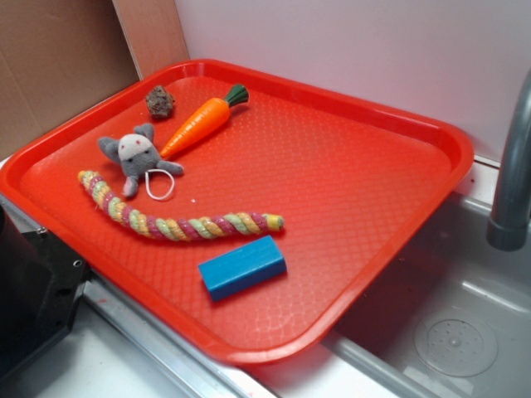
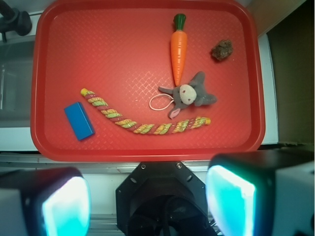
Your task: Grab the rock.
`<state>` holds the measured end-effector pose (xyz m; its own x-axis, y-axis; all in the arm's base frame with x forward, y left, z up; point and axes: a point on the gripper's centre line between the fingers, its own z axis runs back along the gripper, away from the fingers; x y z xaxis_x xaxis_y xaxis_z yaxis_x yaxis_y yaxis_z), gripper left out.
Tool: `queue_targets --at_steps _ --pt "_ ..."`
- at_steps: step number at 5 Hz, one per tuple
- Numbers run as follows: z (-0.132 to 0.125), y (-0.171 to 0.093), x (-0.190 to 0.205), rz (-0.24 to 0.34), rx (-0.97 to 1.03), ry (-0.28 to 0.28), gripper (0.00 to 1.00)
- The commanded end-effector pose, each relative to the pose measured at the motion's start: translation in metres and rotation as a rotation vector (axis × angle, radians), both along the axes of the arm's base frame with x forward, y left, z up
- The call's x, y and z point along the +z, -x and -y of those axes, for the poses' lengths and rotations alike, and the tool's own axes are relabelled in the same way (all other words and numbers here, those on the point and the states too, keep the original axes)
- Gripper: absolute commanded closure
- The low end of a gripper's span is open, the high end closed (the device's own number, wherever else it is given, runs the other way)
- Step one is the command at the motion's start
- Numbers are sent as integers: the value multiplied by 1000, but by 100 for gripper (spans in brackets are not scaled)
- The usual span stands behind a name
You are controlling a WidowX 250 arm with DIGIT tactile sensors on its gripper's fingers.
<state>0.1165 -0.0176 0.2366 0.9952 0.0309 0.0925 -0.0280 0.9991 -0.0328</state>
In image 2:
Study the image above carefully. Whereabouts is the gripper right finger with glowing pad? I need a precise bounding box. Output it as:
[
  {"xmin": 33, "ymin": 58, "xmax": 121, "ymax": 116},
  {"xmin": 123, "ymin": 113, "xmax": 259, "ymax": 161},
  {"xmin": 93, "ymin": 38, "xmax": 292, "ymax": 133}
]
[{"xmin": 205, "ymin": 149, "xmax": 315, "ymax": 236}]

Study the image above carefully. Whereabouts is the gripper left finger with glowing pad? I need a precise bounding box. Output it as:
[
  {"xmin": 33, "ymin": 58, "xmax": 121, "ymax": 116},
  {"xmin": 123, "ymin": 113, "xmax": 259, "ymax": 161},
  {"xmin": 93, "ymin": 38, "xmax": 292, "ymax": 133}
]
[{"xmin": 0, "ymin": 167, "xmax": 91, "ymax": 236}]

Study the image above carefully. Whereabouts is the brown rock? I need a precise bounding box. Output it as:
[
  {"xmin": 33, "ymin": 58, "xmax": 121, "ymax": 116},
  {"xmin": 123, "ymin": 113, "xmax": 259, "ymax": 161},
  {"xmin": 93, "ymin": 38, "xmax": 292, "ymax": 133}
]
[{"xmin": 211, "ymin": 39, "xmax": 233, "ymax": 61}]

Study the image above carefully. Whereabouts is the blue rectangular block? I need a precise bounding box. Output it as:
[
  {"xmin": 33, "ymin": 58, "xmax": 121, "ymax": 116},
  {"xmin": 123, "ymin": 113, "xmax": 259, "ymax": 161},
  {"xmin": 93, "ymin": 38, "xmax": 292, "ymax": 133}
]
[{"xmin": 64, "ymin": 102, "xmax": 95, "ymax": 141}]

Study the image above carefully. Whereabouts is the grey plush bunny toy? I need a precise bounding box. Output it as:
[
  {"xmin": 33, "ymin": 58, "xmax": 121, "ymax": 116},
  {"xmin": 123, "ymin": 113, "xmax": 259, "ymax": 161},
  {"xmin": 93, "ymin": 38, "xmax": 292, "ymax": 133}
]
[{"xmin": 149, "ymin": 71, "xmax": 218, "ymax": 119}]

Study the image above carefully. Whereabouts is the red plastic tray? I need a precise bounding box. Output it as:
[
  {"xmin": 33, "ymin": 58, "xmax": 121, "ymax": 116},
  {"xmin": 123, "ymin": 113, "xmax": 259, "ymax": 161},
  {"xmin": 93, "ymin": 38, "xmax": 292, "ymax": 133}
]
[{"xmin": 31, "ymin": 0, "xmax": 265, "ymax": 162}]

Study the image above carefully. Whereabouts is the orange toy carrot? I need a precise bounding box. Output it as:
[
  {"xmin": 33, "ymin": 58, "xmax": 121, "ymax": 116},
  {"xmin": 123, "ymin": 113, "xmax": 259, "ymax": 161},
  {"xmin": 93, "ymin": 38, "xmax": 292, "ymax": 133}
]
[{"xmin": 170, "ymin": 13, "xmax": 188, "ymax": 86}]

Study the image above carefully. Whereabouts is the black knob fixture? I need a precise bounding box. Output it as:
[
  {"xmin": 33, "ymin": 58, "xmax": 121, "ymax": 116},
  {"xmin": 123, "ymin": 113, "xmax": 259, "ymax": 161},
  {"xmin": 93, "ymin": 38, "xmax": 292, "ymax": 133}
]
[{"xmin": 0, "ymin": 0, "xmax": 32, "ymax": 43}]

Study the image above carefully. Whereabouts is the black octagonal mount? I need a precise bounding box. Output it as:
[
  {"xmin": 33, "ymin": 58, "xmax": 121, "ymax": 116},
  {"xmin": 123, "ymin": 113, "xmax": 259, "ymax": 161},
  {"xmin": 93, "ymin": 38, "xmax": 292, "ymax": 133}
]
[{"xmin": 116, "ymin": 162, "xmax": 217, "ymax": 236}]

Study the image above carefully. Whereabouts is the multicolour twisted rope toy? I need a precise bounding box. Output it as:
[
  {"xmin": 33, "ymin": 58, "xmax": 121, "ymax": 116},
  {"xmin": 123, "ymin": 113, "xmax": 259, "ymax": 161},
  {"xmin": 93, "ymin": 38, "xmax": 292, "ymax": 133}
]
[{"xmin": 80, "ymin": 88, "xmax": 211, "ymax": 136}]

